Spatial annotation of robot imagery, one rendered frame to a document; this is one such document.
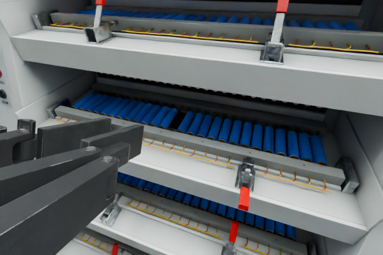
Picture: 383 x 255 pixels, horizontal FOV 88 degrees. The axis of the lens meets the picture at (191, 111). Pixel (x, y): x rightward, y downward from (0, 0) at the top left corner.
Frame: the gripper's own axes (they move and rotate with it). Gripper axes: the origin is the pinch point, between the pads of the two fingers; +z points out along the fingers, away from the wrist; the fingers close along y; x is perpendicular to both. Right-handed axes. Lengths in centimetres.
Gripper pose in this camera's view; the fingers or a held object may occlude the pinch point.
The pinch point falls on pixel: (98, 143)
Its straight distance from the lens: 18.9
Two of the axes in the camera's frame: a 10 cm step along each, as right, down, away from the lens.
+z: 2.8, -0.9, 9.6
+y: 9.5, 1.8, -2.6
